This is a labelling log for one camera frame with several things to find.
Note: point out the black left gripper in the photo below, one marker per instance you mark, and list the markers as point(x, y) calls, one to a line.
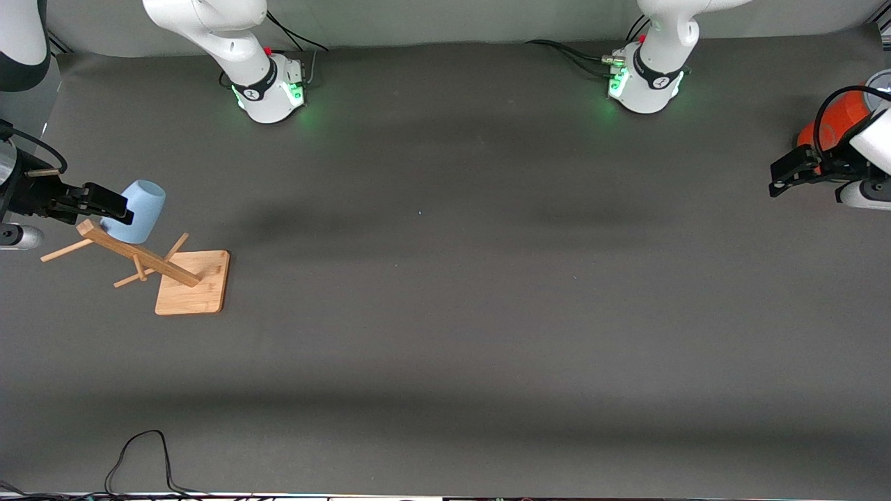
point(832, 167)

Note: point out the light blue cup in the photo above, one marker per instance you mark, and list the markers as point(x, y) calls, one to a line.
point(139, 212)

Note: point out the orange cylindrical object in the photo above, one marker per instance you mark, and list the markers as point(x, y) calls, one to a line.
point(839, 118)

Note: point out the wooden cup rack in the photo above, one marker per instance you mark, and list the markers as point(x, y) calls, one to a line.
point(191, 282)

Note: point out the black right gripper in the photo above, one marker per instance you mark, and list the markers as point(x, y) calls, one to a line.
point(29, 195)

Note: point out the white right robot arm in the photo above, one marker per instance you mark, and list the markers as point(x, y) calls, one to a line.
point(233, 42)

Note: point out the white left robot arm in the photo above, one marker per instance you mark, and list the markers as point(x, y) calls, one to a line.
point(661, 42)

